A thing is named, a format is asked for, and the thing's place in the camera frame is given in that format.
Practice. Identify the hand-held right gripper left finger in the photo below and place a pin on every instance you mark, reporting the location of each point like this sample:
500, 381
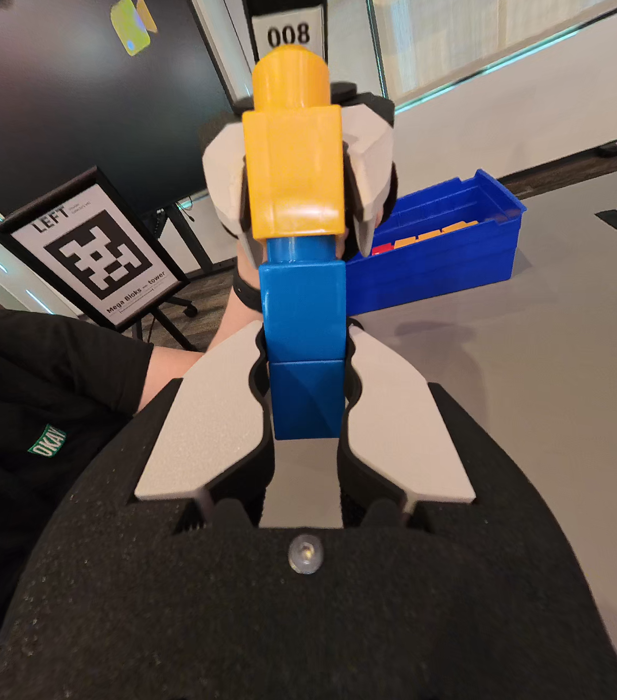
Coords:
204, 426

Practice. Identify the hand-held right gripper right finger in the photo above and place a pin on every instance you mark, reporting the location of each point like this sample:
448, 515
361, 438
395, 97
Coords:
401, 432

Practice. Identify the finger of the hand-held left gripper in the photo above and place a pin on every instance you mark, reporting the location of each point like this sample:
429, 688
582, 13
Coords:
223, 169
374, 153

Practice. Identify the orange mega block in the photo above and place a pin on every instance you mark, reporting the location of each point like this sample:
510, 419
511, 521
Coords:
292, 164

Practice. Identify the blue mega block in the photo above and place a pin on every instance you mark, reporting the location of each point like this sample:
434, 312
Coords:
308, 399
303, 306

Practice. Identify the pile of coloured toy bricks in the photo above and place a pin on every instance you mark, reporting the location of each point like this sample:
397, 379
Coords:
428, 235

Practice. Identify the blue plastic bin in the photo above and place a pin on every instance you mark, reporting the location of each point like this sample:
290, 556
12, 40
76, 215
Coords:
439, 273

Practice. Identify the person's left forearm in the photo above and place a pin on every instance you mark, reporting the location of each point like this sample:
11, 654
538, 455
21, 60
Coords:
193, 366

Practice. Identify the person's left hand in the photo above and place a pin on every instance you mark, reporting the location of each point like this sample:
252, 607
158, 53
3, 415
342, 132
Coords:
246, 260

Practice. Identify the black monitor stand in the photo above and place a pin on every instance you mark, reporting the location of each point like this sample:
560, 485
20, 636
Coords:
193, 235

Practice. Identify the black wrist band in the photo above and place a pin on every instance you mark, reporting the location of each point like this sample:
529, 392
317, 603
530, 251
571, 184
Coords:
245, 292

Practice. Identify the large window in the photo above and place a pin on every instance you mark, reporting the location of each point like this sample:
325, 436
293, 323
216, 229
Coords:
478, 38

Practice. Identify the marker sign board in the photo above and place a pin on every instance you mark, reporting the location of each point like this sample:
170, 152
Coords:
89, 251

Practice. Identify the large black monitor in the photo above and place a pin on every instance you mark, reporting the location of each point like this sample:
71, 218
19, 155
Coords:
67, 98

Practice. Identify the person's black clothing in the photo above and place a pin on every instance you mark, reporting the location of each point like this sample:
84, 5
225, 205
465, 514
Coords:
23, 410

